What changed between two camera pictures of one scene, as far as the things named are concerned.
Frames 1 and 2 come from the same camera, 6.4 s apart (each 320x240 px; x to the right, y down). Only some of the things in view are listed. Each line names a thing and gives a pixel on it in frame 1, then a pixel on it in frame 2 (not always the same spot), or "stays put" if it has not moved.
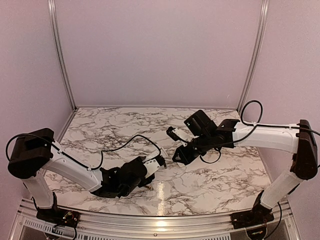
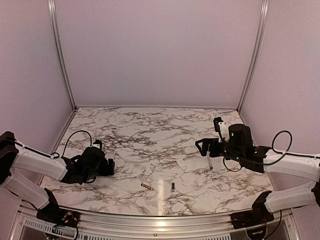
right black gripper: [185, 159] -> [207, 141]
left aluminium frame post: [59, 53] stays put
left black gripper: [139, 159] -> [106, 171]
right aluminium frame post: [264, 20] stays put
